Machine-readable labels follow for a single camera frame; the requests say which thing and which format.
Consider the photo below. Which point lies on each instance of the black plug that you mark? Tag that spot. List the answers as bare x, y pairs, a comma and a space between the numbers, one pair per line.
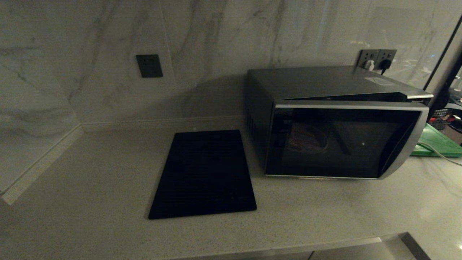
385, 65

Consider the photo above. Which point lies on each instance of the dark single wall socket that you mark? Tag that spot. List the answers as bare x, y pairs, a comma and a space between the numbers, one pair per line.
149, 66

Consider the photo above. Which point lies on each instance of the white plug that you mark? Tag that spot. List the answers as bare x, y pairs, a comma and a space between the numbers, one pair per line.
369, 65

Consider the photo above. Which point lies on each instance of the silver black microwave oven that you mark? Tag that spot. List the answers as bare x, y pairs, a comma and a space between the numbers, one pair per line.
317, 81

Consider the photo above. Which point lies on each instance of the black induction cooktop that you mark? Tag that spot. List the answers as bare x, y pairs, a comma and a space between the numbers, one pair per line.
205, 173

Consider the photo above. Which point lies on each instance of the grey double wall socket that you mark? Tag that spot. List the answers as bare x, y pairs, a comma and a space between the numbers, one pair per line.
377, 55

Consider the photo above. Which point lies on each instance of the metal shopping cart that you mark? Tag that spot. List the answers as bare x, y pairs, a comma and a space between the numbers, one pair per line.
445, 119

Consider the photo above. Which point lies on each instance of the purple plate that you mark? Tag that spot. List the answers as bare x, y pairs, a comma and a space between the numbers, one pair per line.
306, 139

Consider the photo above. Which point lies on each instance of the black metal frame post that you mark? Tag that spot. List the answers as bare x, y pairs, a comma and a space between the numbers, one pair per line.
438, 97

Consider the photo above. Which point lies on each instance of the green cutting board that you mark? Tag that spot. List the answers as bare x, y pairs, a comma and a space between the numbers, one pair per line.
438, 142

